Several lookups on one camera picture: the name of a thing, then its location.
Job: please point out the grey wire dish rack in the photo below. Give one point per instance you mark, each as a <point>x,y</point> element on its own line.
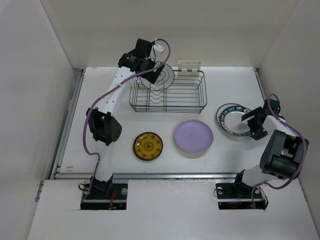
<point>187,94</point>

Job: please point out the aluminium front rail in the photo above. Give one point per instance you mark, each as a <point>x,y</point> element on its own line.
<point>147,176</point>

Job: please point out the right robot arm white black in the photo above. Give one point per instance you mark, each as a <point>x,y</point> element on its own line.
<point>283,157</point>

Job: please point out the white orange sunburst plate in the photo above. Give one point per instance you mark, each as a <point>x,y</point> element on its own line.
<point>218,115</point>

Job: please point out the white teal rim plate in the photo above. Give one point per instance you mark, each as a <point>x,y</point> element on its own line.
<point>163,81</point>

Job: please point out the teal rim lettered plate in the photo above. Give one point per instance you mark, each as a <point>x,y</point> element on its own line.
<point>231,120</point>

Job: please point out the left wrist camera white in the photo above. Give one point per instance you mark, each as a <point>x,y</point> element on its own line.
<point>157,50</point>

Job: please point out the small yellow patterned plate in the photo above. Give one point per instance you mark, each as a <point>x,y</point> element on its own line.
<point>147,146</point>

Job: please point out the purple plate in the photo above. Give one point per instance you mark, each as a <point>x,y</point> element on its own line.
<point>193,133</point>

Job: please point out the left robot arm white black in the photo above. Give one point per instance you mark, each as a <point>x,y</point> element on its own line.
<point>141,62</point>

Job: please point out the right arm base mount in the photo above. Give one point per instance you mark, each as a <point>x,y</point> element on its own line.
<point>230,197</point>

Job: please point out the white cutlery holder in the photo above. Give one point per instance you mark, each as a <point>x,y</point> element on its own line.
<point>189,66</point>

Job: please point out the beige bear plate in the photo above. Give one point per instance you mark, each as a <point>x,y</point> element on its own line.
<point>191,152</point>

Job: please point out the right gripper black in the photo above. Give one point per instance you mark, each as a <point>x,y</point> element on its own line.
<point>257,133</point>

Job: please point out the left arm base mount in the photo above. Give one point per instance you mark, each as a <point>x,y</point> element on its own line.
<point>115,199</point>

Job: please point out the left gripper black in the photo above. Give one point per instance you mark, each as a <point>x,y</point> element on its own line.
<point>151,76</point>

